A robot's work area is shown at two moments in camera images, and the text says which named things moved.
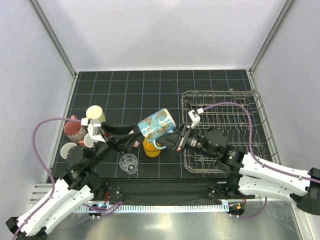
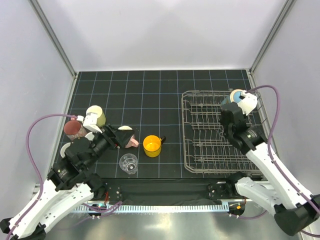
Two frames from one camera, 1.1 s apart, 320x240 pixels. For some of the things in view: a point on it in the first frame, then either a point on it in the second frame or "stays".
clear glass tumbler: (129, 162) stays
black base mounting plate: (142, 190) stays
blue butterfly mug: (157, 124) → (234, 95)
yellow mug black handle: (150, 148) stays
